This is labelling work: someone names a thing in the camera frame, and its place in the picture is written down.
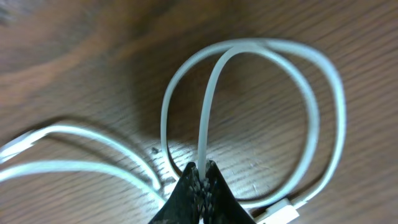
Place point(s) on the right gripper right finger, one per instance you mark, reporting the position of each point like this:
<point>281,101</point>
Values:
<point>220,205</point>

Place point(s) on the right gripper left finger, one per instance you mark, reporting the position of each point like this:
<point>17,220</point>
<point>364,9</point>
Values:
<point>182,205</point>

